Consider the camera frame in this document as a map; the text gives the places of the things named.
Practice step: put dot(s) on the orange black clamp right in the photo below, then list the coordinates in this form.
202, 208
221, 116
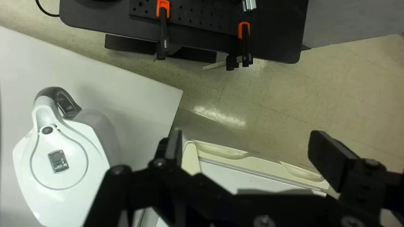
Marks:
240, 54

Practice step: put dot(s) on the black pegboard table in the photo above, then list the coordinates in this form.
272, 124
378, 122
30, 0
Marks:
197, 29

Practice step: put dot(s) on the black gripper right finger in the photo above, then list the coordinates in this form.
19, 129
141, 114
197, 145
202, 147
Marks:
361, 182

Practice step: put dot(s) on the orange black clamp left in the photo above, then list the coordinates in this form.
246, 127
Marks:
163, 12

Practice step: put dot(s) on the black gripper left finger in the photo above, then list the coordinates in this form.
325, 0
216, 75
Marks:
176, 196

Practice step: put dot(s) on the cream plastic tray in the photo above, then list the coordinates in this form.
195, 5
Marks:
240, 171

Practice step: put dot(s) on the orange black clamp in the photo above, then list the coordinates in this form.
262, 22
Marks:
240, 54
163, 12

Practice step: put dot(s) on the white and grey kitchen appliance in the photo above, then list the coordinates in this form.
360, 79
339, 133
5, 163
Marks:
60, 161

